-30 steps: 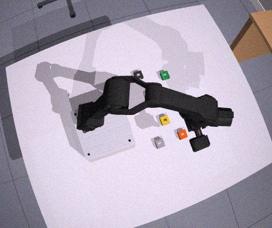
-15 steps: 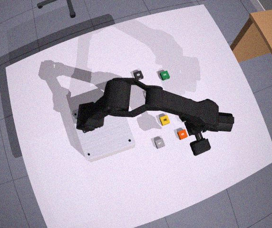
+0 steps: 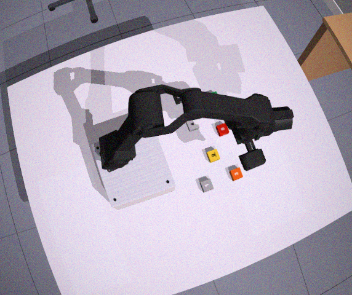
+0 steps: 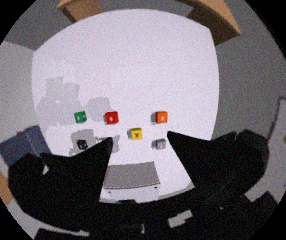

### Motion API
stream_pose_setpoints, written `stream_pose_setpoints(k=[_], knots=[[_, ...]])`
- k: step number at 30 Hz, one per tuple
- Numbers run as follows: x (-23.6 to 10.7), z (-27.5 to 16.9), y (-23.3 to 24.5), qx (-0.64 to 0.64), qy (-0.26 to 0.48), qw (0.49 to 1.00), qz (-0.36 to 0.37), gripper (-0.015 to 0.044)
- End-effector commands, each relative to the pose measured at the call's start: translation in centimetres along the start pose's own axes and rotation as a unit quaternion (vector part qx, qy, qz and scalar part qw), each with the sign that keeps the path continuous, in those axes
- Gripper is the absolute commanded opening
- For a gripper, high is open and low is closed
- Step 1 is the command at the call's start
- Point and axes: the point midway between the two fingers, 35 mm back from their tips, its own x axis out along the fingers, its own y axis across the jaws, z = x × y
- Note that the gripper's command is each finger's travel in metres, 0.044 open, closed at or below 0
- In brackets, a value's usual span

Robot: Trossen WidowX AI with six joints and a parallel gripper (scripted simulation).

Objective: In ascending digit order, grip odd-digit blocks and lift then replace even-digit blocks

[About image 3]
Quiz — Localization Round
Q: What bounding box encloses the orange block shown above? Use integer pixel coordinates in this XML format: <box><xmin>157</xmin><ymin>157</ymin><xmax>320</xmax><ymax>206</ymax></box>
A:
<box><xmin>230</xmin><ymin>167</ymin><xmax>243</xmax><ymax>181</ymax></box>

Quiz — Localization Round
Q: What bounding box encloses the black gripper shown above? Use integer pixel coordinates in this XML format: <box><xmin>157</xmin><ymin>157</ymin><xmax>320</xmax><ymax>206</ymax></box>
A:
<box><xmin>224</xmin><ymin>120</ymin><xmax>266</xmax><ymax>171</ymax></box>

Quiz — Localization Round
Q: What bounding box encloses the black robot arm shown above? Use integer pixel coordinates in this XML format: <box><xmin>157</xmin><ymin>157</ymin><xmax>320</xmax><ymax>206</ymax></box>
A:
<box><xmin>99</xmin><ymin>84</ymin><xmax>294</xmax><ymax>173</ymax></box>

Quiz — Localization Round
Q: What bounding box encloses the yellow block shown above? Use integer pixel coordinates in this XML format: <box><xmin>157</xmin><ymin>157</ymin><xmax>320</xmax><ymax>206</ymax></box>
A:
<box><xmin>207</xmin><ymin>149</ymin><xmax>220</xmax><ymax>163</ymax></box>

